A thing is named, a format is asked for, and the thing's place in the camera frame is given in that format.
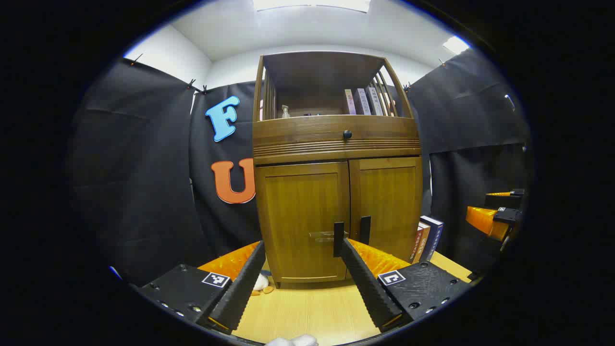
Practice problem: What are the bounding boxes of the tan cover book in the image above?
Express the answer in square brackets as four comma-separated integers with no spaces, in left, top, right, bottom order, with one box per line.
[414,222,431,262]

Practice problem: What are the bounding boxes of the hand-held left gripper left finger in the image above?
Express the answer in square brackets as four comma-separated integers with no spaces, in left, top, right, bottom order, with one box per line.
[137,239,267,334]

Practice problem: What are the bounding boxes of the black backdrop cloth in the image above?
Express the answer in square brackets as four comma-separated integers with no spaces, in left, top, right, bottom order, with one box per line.
[67,48,534,289]

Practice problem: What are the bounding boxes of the wooden double-door shoe cabinet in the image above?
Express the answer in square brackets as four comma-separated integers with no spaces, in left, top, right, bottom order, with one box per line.
[251,50,424,290]

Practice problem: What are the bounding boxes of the ceiling light panel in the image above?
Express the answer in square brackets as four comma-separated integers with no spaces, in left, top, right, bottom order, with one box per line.
[442,36,469,55]
[253,0,371,12]

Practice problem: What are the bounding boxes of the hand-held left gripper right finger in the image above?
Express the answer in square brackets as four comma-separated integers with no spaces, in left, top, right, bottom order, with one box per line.
[340,238,471,333]

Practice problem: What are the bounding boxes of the navy blue cover book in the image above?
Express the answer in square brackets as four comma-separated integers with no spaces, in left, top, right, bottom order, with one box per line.
[419,216,444,262]

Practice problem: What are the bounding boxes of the wooden cabinet drawer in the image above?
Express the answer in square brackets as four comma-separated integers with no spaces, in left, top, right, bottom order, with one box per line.
[252,115,421,166]

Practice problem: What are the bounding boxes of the brown cover book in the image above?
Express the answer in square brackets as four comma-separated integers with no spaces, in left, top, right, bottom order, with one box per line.
[411,226,424,264]

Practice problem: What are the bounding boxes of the penguin plush toy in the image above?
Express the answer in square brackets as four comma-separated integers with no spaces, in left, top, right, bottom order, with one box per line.
[251,272,275,296]

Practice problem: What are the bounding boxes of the wooden shoe cabinet door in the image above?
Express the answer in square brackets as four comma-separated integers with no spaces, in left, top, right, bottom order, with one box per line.
[349,156,423,265]
[255,162,350,284]

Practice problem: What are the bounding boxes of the grey spine book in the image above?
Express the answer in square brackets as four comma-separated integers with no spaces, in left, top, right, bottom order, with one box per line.
[366,86,384,116]

